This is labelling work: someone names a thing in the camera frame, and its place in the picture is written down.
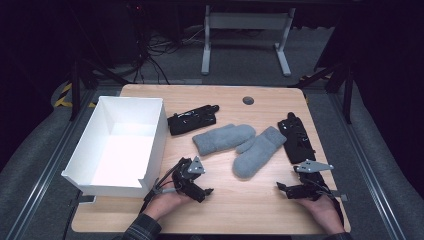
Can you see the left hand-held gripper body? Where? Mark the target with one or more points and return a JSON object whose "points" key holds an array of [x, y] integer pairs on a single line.
{"points": [[186, 173]]}

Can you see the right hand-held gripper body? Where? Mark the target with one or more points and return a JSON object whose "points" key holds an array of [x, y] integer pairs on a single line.
{"points": [[311, 186]]}

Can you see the grey knit mitten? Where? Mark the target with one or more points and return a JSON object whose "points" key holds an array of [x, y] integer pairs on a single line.
{"points": [[256, 153], [220, 138]]}

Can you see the black gripper dock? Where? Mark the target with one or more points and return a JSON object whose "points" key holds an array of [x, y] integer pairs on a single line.
{"points": [[296, 140], [191, 120]]}

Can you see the white box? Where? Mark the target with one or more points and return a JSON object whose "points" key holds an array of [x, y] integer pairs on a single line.
{"points": [[126, 156]]}

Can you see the person's right hand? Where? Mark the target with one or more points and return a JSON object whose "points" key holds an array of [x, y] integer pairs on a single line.
{"points": [[325, 213]]}

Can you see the person's left hand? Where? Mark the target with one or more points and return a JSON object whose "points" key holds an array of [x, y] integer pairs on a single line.
{"points": [[166, 205]]}

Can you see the black metal stand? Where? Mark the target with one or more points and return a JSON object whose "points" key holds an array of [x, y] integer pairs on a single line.
{"points": [[348, 96], [75, 90]]}

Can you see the yellow black hazard tape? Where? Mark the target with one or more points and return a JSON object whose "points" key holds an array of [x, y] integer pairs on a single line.
{"points": [[63, 98]]}

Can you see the grey table bracket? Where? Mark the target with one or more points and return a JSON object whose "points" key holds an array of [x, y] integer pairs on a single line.
{"points": [[341, 196]]}

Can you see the grey metal floor rail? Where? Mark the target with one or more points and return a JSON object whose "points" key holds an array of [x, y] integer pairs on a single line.
{"points": [[370, 173], [43, 180]]}

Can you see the white metal desk frame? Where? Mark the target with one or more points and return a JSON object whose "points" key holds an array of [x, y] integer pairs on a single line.
{"points": [[246, 20]]}

